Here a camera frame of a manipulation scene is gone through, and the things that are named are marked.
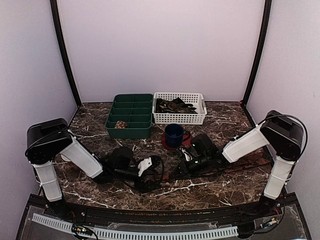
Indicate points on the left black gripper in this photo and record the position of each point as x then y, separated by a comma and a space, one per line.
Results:
145, 178

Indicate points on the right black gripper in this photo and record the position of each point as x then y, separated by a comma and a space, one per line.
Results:
185, 170

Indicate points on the brown red floral tie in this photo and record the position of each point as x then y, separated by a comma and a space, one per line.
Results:
247, 162

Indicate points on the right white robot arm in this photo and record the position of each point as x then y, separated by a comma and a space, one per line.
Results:
286, 134

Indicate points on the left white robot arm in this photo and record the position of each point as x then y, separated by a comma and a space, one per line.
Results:
48, 139

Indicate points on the camouflage ties pile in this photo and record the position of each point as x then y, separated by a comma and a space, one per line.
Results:
176, 106

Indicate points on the red floral saucer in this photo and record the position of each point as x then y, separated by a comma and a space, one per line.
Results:
186, 141

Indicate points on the blue enamel mug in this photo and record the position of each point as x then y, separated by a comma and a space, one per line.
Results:
174, 135

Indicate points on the white plastic basket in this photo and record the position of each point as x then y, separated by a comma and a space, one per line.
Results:
196, 99

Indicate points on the rolled brown tie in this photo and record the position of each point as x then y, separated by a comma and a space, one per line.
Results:
121, 125

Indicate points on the green compartment tray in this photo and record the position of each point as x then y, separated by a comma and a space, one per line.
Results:
134, 109

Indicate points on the white orange bowl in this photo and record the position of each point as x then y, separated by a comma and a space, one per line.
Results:
64, 158

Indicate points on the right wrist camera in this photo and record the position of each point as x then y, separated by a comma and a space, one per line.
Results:
198, 147

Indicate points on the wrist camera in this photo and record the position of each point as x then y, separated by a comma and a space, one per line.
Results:
198, 147
121, 162

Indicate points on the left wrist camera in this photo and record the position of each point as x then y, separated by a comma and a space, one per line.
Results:
121, 162

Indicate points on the white cable duct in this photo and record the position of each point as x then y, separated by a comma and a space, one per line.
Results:
126, 231

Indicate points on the black front rail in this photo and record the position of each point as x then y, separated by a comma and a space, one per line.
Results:
102, 215

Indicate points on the right black frame post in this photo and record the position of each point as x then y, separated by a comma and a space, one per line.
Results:
259, 51

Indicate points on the black frame post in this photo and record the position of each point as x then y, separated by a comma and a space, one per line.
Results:
259, 51
63, 51

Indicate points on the left black frame post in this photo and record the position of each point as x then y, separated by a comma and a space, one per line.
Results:
63, 51

